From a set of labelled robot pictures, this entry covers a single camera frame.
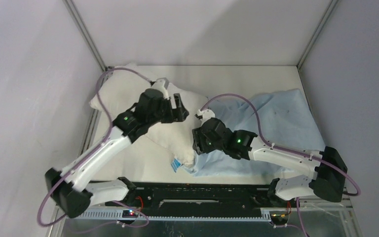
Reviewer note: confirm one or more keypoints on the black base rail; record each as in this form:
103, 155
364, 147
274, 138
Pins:
204, 200

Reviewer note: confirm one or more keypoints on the grey cable duct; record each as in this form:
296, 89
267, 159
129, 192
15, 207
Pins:
120, 214

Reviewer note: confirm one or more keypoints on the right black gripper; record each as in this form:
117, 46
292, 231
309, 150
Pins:
198, 142

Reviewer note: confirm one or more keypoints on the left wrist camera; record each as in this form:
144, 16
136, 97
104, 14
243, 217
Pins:
161, 84

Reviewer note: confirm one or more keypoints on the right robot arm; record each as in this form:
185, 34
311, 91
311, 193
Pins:
321, 173

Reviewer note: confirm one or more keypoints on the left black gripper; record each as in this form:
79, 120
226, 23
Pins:
176, 115

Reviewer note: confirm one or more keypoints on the light blue pillowcase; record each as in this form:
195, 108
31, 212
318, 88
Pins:
281, 117

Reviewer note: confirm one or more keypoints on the white pillow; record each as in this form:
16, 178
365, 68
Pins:
124, 88

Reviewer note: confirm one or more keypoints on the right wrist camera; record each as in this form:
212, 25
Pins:
204, 115

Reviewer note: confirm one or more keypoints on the left aluminium frame post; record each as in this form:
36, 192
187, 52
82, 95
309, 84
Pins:
83, 30

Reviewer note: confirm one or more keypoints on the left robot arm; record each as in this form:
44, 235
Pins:
71, 189

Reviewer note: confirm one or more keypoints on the right aluminium frame post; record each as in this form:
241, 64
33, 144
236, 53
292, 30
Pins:
316, 33

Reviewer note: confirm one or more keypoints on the aluminium frame post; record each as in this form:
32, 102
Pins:
316, 33
83, 30

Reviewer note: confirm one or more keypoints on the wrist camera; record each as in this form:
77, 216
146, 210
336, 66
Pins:
161, 84
204, 115

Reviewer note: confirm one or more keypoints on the blue white pillow label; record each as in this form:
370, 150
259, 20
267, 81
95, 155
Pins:
175, 165

